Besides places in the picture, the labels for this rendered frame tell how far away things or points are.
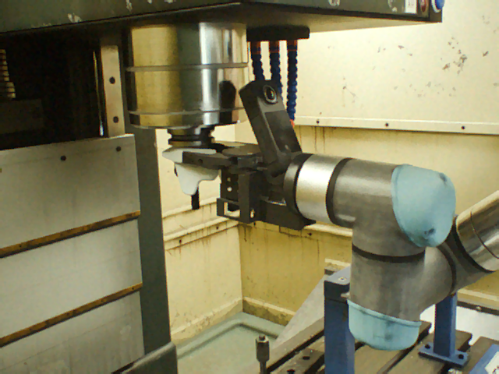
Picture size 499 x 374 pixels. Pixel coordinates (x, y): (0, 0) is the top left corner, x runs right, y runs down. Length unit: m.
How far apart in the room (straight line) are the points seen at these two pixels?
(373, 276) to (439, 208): 0.09
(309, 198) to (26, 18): 0.43
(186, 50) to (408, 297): 0.36
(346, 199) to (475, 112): 1.06
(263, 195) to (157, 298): 0.78
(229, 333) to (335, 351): 1.25
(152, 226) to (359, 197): 0.85
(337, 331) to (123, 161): 0.58
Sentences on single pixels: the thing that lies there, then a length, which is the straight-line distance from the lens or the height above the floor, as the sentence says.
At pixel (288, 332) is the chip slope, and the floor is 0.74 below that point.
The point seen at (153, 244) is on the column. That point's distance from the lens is 1.36.
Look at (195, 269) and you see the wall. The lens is 2.00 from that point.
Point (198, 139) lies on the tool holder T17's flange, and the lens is 0.72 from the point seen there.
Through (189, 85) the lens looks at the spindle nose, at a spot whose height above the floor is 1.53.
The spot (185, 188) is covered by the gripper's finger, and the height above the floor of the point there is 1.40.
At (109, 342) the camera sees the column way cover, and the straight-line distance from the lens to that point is 1.30.
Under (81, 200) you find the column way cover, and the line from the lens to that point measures 1.17.
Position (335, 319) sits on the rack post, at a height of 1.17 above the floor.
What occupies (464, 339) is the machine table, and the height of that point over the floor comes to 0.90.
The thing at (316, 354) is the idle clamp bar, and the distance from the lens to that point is 1.21.
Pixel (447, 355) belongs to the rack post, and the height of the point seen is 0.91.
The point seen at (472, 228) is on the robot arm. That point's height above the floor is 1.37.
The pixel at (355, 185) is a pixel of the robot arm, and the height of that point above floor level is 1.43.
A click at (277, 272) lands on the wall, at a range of 2.07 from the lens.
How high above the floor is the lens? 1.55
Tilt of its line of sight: 12 degrees down
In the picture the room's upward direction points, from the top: 2 degrees counter-clockwise
